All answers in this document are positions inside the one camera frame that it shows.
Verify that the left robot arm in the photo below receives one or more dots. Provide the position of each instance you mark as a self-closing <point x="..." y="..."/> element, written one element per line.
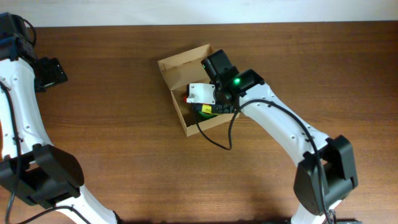
<point x="32" y="168"/>

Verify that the yellow highlighter marker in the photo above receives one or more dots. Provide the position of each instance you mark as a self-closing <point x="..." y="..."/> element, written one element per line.
<point x="206" y="109"/>

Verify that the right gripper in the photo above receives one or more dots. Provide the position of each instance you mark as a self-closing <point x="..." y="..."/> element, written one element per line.
<point x="222" y="107"/>

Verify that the brown cardboard box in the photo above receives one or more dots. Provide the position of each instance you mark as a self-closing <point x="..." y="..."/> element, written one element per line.
<point x="180" y="70"/>

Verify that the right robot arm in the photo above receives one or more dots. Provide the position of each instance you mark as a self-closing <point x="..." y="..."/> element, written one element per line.
<point x="326" y="170"/>

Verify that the green tape roll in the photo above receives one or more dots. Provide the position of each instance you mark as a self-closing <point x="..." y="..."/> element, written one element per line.
<point x="204" y="116"/>

